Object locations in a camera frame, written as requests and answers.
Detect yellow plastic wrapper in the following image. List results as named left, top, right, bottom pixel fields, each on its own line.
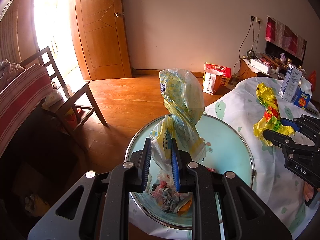
left=253, top=82, right=295, bottom=146

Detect clear yellow printed plastic bag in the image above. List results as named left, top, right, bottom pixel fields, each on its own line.
left=149, top=68, right=207, bottom=213

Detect light green trash bin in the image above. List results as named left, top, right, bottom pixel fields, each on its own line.
left=130, top=114, right=254, bottom=230

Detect blue white Look carton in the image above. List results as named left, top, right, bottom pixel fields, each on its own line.
left=292, top=77, right=312, bottom=108

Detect red plastic bag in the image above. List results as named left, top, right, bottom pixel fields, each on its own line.
left=308, top=70, right=316, bottom=86

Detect white blue milk carton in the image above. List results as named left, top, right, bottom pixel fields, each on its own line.
left=279, top=64, right=303, bottom=102

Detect wooden TV cabinet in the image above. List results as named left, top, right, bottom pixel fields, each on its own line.
left=234, top=50, right=303, bottom=81

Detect white box on cabinet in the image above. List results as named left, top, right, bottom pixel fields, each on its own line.
left=249, top=59, right=271, bottom=74

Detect television with red cloth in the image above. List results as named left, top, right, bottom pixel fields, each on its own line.
left=265, top=16, right=307, bottom=66

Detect red white paper bag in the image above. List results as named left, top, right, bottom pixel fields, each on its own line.
left=202, top=62, right=232, bottom=95

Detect wooden chair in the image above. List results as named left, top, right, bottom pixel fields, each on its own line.
left=20, top=47, right=108, bottom=136

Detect striped curtain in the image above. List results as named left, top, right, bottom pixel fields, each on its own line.
left=1, top=0, right=39, bottom=63

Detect wooden door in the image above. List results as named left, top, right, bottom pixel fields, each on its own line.
left=75, top=0, right=132, bottom=80

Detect hanging power cables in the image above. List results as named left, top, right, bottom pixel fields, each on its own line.
left=233, top=17, right=262, bottom=77

